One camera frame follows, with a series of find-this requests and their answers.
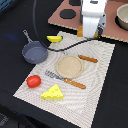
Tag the orange toy bread loaf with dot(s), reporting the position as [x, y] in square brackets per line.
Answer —
[80, 32]

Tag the wooden handled toy knife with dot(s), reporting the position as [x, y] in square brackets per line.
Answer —
[88, 58]

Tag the cream bowl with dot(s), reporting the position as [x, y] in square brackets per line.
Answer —
[122, 14]

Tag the white woven placemat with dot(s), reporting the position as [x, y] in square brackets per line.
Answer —
[77, 108]

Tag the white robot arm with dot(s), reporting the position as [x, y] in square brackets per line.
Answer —
[94, 2]

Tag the pink toy stove top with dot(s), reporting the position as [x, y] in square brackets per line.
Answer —
[112, 30]

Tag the yellow toy banana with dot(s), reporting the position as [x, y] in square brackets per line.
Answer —
[54, 39]

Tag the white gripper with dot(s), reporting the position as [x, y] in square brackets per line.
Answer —
[102, 22]

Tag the red toy tomato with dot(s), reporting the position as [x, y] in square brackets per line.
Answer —
[33, 81]

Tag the wooden handled toy fork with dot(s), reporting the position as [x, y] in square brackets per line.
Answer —
[55, 76]

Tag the round wooden plate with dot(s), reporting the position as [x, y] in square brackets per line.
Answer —
[69, 66]

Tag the small grey frying pan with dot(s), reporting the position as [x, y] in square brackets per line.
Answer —
[34, 52]

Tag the yellow toy cheese wedge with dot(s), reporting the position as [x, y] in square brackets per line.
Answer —
[52, 93]

